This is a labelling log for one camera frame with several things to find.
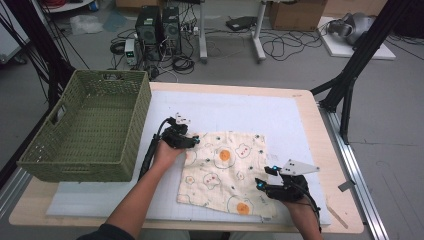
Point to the black metal frame stand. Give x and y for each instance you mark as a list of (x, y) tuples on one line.
[(36, 33), (366, 43)]

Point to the black computer tower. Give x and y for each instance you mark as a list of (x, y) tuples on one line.
[(148, 30), (171, 30)]

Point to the white desk frame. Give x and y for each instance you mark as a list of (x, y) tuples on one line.
[(202, 33)]

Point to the thin wooden strip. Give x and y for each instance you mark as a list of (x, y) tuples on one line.
[(336, 216)]

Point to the black flat device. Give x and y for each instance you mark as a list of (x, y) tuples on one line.
[(241, 22)]

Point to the person's left hand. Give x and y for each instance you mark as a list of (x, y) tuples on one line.
[(166, 156)]

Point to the grey helmet-like device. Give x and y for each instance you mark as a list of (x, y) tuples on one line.
[(351, 26)]

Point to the white power supply box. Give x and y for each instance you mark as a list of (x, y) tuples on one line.
[(130, 50)]

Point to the white foam mat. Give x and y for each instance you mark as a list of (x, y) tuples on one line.
[(233, 110)]

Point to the person's dark sleeve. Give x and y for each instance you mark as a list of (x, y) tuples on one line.
[(103, 233)]

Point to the grey tape piece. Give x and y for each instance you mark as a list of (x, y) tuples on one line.
[(346, 185)]

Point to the white floor board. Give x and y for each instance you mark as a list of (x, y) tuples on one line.
[(340, 50)]

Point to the aluminium rail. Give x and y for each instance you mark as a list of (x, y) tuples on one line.
[(353, 166), (13, 193)]

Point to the white round table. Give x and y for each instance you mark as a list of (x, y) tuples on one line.
[(66, 5)]

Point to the cardboard box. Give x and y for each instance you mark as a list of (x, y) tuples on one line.
[(296, 15)]

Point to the green woven basket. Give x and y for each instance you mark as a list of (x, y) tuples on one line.
[(100, 126)]

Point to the clear plastic bag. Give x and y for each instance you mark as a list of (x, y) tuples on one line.
[(85, 25)]

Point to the person's grey trousers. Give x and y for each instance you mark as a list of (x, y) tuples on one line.
[(160, 236)]

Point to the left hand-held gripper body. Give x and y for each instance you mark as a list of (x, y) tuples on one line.
[(175, 137)]

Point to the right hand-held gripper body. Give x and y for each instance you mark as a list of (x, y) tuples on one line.
[(291, 190)]

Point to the person's right hand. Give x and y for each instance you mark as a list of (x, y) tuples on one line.
[(298, 207)]

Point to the cream egg print cloth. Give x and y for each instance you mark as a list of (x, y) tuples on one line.
[(213, 168)]

